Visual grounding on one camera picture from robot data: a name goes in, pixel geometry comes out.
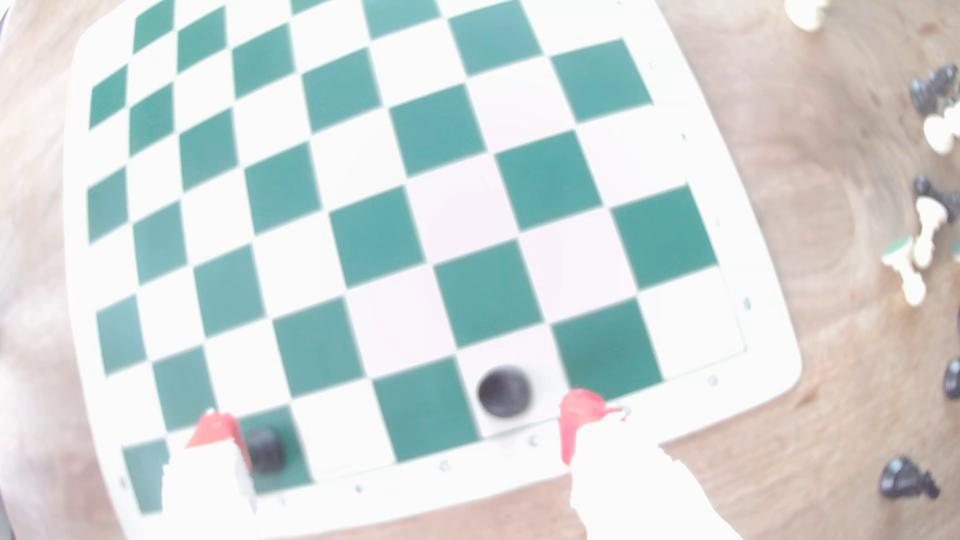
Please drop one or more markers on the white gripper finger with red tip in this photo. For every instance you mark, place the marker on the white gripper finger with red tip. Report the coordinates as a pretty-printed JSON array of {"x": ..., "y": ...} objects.
[
  {"x": 206, "y": 487},
  {"x": 630, "y": 487}
]

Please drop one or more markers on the small black chess piece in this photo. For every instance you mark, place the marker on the small black chess piece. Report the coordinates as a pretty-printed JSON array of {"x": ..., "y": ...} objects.
[{"x": 504, "y": 391}]

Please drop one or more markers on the black chess rook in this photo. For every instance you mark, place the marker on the black chess rook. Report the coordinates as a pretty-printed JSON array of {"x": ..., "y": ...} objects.
[{"x": 265, "y": 451}]

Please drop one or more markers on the green and white chess mat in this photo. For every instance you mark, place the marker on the green and white chess mat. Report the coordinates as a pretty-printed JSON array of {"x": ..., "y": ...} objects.
[{"x": 457, "y": 210}]

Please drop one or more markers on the white chess piece green base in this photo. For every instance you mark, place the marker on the white chess piece green base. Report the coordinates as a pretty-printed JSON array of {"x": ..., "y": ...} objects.
[{"x": 904, "y": 266}]

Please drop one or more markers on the white chess pawn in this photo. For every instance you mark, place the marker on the white chess pawn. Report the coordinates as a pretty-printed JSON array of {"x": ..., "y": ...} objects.
[{"x": 928, "y": 225}]

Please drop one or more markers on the black chess knight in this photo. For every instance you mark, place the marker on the black chess knight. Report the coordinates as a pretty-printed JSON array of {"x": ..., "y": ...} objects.
[{"x": 930, "y": 86}]

